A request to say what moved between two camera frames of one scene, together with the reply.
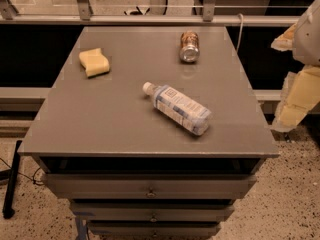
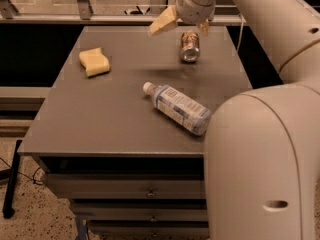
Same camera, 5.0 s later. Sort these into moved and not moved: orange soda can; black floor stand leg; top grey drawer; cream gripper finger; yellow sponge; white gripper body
Moved: cream gripper finger; white gripper body
Not moved: black floor stand leg; top grey drawer; orange soda can; yellow sponge
